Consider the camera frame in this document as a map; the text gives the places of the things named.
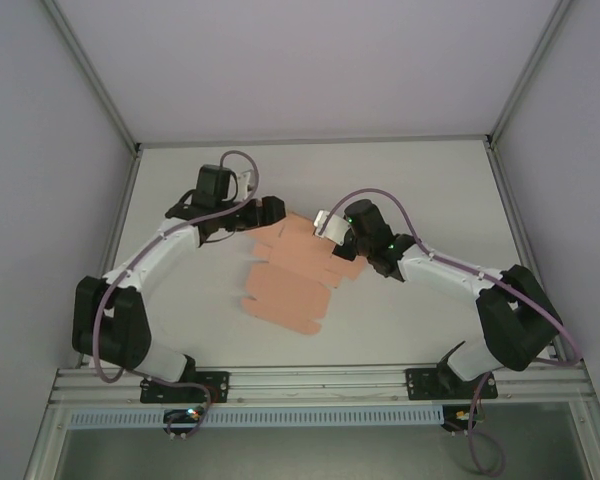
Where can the salmon pink paper box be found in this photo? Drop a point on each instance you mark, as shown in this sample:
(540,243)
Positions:
(290,285)

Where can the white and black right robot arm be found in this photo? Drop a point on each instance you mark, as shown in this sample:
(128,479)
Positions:
(445,275)

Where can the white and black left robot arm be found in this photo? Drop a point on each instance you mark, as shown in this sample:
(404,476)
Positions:
(175,246)

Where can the right small circuit board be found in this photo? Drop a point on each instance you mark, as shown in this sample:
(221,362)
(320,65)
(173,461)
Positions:
(460,416)

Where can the small circuit board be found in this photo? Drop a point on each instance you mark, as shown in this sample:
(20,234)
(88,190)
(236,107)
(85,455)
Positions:
(185,414)
(460,416)

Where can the grey metal lower panel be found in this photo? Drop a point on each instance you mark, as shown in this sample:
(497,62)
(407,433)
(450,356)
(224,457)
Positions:
(305,455)

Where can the left small circuit board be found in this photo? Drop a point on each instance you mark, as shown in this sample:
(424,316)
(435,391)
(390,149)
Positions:
(185,414)

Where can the aluminium rear frame rail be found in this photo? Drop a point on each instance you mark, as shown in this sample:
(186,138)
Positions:
(310,142)

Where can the aluminium left side rail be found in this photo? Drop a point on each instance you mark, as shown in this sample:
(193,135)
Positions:
(123,200)

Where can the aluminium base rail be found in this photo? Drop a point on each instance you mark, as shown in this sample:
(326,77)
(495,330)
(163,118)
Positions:
(320,385)

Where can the aluminium right side rail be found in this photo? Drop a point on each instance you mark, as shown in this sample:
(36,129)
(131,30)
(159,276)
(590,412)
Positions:
(519,225)

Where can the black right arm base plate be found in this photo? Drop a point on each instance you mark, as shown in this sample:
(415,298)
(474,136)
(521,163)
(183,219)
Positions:
(420,385)

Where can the aluminium left frame post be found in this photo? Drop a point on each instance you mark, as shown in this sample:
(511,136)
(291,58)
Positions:
(87,70)

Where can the aluminium frame post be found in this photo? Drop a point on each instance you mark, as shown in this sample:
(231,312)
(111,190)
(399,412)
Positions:
(530,70)
(87,70)

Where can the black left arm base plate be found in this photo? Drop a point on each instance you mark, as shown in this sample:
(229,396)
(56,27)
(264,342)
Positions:
(220,386)

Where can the aluminium right frame post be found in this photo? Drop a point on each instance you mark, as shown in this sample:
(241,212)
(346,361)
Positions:
(530,70)

